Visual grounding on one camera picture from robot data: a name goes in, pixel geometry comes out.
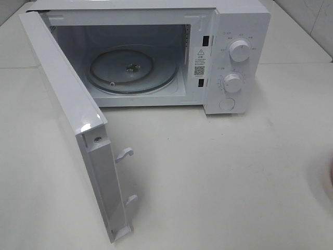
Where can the round door release button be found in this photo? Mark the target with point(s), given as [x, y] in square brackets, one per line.
[227, 104]

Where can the white microwave knob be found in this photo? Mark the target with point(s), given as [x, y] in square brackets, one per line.
[239, 50]
[232, 83]

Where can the pink round plate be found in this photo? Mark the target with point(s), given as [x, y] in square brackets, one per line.
[330, 173]

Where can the white microwave door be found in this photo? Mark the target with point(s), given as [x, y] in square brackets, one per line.
[83, 124]

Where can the white microwave oven body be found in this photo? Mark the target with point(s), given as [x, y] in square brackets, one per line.
[198, 33]

